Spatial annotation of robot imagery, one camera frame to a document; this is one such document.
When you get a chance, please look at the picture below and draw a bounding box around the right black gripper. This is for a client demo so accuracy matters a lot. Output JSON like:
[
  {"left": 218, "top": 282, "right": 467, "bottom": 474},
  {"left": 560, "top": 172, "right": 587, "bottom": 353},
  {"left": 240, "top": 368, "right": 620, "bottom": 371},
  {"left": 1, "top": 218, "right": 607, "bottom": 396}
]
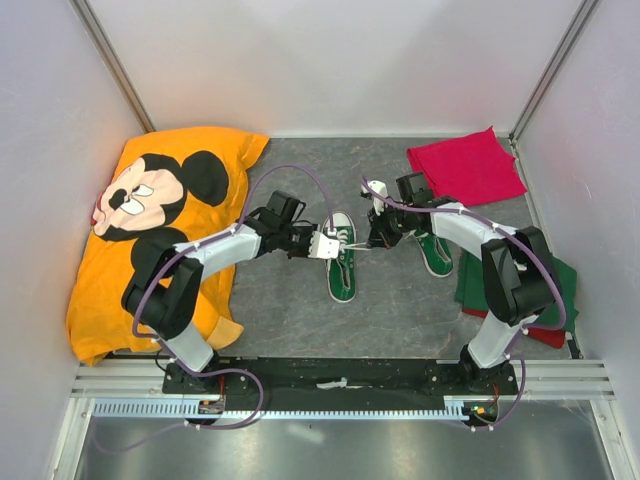
[{"left": 367, "top": 200, "right": 413, "bottom": 249}]

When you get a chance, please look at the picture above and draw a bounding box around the green sneaker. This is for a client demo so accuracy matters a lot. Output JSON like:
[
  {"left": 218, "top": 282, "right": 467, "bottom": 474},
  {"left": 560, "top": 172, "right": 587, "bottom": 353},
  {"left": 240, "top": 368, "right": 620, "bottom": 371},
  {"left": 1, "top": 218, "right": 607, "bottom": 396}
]
[
  {"left": 411, "top": 230, "right": 453, "bottom": 278},
  {"left": 326, "top": 211, "right": 357, "bottom": 303}
]

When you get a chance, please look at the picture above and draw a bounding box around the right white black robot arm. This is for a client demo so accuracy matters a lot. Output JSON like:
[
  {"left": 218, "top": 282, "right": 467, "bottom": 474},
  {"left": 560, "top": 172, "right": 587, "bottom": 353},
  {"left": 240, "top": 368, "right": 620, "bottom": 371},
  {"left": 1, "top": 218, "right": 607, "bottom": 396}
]
[{"left": 361, "top": 173, "right": 567, "bottom": 394}]

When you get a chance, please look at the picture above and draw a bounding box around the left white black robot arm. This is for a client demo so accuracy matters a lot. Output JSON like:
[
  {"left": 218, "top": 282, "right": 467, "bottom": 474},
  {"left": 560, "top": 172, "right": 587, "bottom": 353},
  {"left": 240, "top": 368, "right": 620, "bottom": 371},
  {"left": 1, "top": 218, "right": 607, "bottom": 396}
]
[{"left": 121, "top": 191, "right": 321, "bottom": 393}]

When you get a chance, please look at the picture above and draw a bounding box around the dark green cloth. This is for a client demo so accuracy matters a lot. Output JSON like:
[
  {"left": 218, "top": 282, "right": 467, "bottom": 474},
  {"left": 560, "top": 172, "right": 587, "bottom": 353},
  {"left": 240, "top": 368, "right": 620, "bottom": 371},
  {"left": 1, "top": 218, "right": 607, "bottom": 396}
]
[{"left": 454, "top": 250, "right": 579, "bottom": 333}]

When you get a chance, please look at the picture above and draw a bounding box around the pink red cloth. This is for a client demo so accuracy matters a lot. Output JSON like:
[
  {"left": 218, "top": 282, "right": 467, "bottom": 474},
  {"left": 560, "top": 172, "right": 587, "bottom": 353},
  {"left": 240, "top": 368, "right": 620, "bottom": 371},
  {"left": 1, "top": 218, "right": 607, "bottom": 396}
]
[{"left": 407, "top": 127, "right": 527, "bottom": 206}]

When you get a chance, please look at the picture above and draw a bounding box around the orange mickey mouse shirt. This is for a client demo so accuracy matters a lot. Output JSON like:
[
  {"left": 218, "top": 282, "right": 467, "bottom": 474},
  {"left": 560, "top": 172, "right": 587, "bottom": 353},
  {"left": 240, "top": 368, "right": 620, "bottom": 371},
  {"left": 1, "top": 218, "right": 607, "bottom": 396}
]
[{"left": 66, "top": 126, "right": 269, "bottom": 366}]

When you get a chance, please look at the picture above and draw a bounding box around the white tape scrap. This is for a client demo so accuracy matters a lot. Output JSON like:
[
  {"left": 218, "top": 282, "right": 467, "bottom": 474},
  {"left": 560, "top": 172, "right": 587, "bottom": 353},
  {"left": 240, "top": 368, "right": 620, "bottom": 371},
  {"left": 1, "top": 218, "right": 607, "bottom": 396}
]
[{"left": 316, "top": 377, "right": 348, "bottom": 390}]

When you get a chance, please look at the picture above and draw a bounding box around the red cloth under green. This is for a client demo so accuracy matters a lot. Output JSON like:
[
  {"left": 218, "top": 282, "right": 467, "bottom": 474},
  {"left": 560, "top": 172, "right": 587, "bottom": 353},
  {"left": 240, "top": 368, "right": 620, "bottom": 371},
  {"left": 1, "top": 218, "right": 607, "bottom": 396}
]
[{"left": 461, "top": 306, "right": 565, "bottom": 349}]

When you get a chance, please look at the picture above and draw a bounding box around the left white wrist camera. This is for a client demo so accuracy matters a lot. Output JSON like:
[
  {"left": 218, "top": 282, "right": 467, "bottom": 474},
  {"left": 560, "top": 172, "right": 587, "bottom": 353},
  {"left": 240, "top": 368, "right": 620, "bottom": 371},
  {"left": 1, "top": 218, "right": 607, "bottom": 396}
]
[{"left": 307, "top": 228, "right": 341, "bottom": 260}]

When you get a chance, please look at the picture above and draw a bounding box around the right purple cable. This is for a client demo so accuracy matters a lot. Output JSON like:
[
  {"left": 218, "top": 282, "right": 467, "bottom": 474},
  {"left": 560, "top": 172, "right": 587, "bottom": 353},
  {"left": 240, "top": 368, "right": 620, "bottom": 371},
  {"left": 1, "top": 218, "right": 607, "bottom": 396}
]
[{"left": 360, "top": 174, "right": 568, "bottom": 434}]

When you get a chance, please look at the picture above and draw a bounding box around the purple cable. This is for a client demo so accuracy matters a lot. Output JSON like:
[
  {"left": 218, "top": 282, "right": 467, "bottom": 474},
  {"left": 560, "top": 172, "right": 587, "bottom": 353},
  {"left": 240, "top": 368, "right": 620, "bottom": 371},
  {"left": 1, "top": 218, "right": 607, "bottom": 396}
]
[
  {"left": 89, "top": 164, "right": 339, "bottom": 453},
  {"left": 360, "top": 174, "right": 568, "bottom": 434}
]

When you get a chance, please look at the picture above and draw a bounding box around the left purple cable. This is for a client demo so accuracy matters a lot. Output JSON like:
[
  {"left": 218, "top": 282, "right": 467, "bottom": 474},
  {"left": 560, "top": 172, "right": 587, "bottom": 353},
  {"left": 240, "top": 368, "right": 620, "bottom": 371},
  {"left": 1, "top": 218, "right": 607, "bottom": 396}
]
[{"left": 89, "top": 164, "right": 339, "bottom": 453}]

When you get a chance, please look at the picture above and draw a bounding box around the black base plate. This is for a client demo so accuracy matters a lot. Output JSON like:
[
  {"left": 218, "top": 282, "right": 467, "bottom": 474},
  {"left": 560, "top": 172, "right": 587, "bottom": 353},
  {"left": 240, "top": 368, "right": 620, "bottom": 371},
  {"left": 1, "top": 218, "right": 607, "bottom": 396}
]
[{"left": 162, "top": 357, "right": 518, "bottom": 412}]

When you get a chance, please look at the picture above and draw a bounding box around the grey slotted cable duct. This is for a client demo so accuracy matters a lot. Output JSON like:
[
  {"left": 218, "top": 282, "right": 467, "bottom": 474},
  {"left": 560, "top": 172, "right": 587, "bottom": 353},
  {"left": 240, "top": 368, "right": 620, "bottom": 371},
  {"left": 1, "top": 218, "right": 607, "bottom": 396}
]
[{"left": 93, "top": 397, "right": 475, "bottom": 421}]

